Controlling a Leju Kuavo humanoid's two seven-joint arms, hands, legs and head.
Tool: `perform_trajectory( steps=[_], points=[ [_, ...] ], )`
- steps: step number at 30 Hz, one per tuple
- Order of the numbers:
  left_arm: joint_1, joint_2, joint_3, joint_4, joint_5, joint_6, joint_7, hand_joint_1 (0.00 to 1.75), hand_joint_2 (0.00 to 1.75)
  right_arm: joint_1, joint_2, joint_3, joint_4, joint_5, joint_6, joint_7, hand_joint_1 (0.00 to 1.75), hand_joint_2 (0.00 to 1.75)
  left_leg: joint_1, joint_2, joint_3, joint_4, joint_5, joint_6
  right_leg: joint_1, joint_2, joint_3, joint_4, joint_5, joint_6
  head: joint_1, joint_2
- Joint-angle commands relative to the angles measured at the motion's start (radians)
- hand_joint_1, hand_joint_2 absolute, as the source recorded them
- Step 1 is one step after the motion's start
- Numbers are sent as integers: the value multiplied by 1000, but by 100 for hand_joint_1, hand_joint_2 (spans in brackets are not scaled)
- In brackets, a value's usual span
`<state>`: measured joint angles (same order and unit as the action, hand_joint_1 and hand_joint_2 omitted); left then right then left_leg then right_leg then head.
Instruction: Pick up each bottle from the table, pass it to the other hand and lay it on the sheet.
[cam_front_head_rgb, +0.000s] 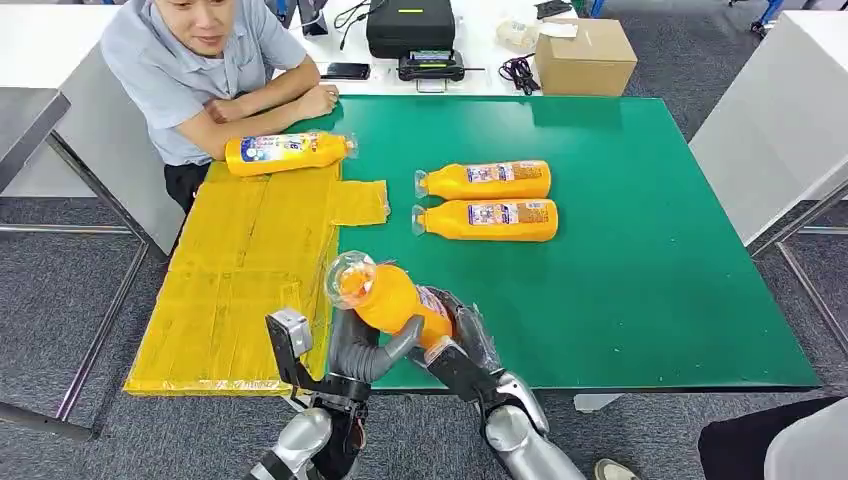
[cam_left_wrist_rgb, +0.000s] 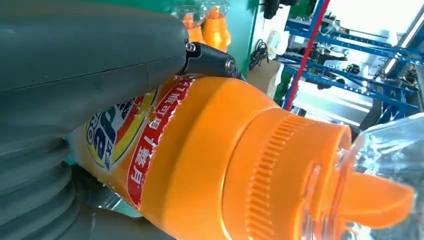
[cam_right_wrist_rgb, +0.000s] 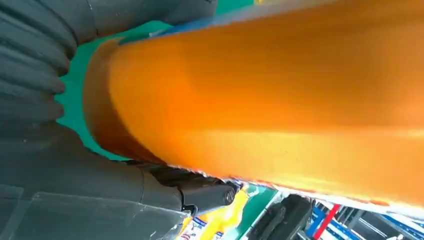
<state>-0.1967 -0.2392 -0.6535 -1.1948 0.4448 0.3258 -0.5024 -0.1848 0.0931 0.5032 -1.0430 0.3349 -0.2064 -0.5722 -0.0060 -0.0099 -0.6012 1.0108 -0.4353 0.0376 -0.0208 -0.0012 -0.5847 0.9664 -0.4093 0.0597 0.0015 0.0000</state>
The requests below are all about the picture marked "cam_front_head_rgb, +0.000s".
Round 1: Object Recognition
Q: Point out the black smartphone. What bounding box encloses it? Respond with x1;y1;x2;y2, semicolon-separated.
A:
320;62;372;81

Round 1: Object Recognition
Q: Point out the black device stand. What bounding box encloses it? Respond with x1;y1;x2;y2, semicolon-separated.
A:
296;0;329;38

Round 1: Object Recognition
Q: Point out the black carry case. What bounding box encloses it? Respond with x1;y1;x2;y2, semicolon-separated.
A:
365;0;457;60

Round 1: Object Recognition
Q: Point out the grey desk top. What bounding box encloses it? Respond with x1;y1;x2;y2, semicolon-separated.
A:
0;87;72;193

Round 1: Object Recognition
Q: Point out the yellow plastic sheet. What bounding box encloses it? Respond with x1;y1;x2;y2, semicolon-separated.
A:
123;158;392;399

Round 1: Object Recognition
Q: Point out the blue metal frame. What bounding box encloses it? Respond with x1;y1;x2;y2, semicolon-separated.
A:
750;0;788;34

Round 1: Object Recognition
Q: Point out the person's shoe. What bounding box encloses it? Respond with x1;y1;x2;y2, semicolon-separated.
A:
592;458;641;480

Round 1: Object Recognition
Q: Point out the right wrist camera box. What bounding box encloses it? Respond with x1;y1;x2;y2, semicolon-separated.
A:
407;335;505;404

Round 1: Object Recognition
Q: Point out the coiled black cable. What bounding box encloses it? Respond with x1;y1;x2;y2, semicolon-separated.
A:
498;54;541;96

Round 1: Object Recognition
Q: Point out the black handheld controller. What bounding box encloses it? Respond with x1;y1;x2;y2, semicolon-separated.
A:
396;49;486;93

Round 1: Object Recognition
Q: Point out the person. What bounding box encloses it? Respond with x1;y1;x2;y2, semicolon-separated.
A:
695;396;848;480
99;0;340;213

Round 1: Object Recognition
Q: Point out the orange detergent bottle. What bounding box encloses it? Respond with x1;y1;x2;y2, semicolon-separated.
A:
325;250;458;352
410;197;560;244
413;159;553;201
223;130;359;178

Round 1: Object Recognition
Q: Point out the green table mat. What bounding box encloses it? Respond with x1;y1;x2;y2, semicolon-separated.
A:
284;94;823;392

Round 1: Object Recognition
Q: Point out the black power cable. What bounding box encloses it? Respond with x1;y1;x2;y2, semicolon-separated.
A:
333;0;389;51

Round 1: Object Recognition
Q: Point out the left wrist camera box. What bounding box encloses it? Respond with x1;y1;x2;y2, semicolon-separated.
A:
264;307;314;389

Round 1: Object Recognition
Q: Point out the brown cardboard box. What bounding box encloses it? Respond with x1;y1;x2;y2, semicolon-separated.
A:
533;17;639;98

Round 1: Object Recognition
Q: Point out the white table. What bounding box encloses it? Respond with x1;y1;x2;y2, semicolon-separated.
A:
688;9;848;248
271;0;598;98
0;5;188;257

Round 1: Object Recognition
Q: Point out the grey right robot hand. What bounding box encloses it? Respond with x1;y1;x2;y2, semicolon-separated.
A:
420;286;505;378

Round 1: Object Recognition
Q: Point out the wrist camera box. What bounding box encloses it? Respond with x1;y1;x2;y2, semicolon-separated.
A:
264;307;314;389
407;335;505;404

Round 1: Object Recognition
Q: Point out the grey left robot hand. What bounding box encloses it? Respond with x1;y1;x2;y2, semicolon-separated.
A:
327;307;426;387

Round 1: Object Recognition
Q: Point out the steel table frame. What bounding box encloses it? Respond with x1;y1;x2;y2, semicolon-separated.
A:
748;178;848;359
0;135;157;442

